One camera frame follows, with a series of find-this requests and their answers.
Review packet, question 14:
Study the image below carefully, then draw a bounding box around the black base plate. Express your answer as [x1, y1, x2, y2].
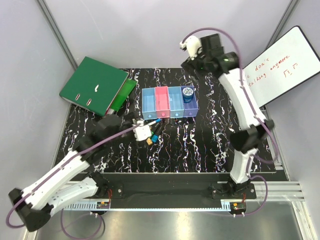
[102, 173, 257, 211]

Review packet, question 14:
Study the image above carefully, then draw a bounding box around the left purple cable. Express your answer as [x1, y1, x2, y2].
[4, 119, 146, 238]

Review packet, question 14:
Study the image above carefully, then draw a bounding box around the light blue bin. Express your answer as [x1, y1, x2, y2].
[141, 87, 157, 120]
[168, 86, 184, 118]

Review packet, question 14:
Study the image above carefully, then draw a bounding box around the purple bin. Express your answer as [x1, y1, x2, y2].
[181, 85, 199, 118]

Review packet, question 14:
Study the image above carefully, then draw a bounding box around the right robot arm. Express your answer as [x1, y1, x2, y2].
[179, 33, 275, 199]

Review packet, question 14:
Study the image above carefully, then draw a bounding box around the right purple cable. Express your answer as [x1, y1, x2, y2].
[181, 27, 283, 218]

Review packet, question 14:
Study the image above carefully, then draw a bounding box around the blue eraser cap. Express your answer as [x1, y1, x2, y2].
[151, 135, 159, 143]

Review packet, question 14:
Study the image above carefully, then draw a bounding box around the orange small eraser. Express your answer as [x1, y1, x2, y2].
[146, 139, 153, 145]

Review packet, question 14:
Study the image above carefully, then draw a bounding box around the green transparent folder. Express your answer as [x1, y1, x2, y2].
[107, 79, 137, 114]

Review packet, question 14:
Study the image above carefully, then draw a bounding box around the white whiteboard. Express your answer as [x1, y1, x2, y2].
[244, 25, 320, 107]

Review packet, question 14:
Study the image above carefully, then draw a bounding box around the pink bin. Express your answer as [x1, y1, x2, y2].
[155, 86, 170, 118]

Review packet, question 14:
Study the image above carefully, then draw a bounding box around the blue cleaning gel jar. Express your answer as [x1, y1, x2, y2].
[181, 86, 194, 103]

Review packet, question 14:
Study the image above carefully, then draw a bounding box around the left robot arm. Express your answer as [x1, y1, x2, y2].
[8, 112, 138, 232]

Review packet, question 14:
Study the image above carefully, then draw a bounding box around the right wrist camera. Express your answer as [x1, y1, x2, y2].
[179, 35, 203, 60]

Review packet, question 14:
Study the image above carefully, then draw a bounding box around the light blue middle bin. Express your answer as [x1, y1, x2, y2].
[168, 86, 184, 118]

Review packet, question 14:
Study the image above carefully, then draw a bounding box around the purple cable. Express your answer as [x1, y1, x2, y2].
[181, 27, 283, 218]
[4, 119, 146, 238]

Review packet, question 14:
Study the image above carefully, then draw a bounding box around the aluminium frame rail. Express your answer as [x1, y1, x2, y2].
[49, 171, 304, 215]

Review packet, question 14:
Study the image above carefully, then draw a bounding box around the black marker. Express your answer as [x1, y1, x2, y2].
[152, 122, 163, 136]

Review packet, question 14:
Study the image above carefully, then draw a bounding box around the light blue left bin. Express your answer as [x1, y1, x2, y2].
[141, 87, 157, 120]

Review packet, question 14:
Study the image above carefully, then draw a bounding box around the green ring binder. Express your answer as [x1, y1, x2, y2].
[59, 56, 128, 117]

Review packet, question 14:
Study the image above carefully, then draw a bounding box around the white blue-capped marker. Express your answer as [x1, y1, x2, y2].
[146, 118, 162, 126]

